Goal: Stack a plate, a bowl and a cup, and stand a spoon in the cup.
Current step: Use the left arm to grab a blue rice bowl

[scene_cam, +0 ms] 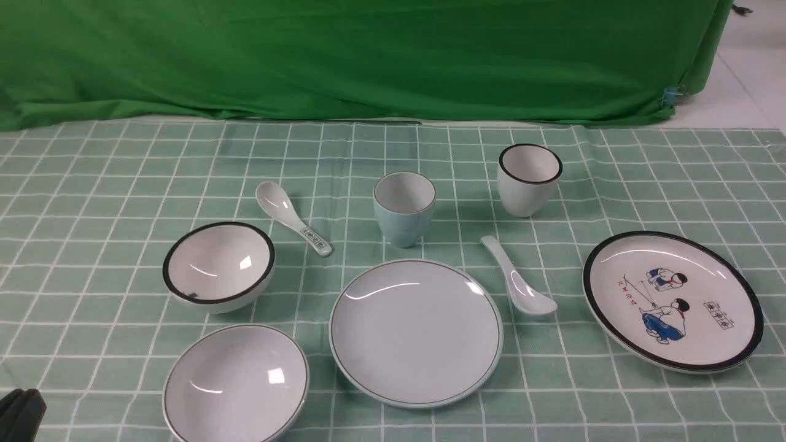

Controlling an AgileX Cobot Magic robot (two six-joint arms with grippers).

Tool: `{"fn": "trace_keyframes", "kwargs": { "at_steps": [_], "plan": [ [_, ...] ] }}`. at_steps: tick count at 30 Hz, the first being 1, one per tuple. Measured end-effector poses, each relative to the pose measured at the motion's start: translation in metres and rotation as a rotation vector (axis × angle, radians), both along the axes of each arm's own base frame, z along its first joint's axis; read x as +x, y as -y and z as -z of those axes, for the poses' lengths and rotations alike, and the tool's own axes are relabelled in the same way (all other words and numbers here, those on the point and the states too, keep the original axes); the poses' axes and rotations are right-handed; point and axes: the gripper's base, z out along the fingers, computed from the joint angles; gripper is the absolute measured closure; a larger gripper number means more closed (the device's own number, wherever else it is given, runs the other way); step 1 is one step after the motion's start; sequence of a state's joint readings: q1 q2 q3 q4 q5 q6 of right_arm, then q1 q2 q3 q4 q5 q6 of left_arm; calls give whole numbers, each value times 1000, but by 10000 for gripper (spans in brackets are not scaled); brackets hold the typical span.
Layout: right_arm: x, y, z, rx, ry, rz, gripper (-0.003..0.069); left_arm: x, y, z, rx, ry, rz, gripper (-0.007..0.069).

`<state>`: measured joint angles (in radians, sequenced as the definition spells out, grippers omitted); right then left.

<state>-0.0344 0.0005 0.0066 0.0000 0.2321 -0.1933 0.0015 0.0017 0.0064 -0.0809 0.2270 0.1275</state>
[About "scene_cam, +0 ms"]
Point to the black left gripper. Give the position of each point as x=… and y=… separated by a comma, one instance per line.
x=22, y=412

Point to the pale blue shallow bowl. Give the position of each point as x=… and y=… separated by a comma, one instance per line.
x=245, y=382

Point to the pale blue ceramic cup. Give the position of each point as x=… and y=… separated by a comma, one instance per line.
x=404, y=205

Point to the plain white ceramic spoon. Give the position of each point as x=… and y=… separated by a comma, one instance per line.
x=524, y=297

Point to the white bowl black rim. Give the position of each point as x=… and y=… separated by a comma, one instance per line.
x=220, y=267

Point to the green backdrop cloth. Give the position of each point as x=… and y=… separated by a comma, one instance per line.
x=570, y=62

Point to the pale blue round plate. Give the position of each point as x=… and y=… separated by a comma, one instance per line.
x=416, y=334

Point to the green checked tablecloth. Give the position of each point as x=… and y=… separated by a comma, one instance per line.
x=89, y=211

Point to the white cup black rim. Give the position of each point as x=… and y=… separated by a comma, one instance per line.
x=527, y=175

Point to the white cartoon plate black rim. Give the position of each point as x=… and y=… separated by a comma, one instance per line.
x=672, y=302

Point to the blue clip on backdrop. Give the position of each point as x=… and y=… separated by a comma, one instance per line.
x=670, y=97

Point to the white spoon with printed handle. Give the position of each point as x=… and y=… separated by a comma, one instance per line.
x=276, y=203

